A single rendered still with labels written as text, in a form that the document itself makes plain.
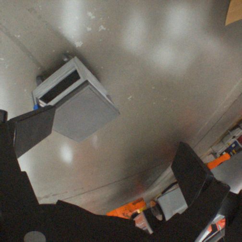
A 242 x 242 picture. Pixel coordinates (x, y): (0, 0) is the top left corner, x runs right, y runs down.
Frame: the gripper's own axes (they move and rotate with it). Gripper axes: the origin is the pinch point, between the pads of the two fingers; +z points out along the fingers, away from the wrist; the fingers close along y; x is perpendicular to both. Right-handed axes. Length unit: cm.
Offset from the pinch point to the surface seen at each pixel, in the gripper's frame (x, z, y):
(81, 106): -15, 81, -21
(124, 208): -196, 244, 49
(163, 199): -123, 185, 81
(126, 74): 8, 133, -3
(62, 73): -1, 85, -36
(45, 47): 11, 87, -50
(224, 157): -95, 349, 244
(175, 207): -121, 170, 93
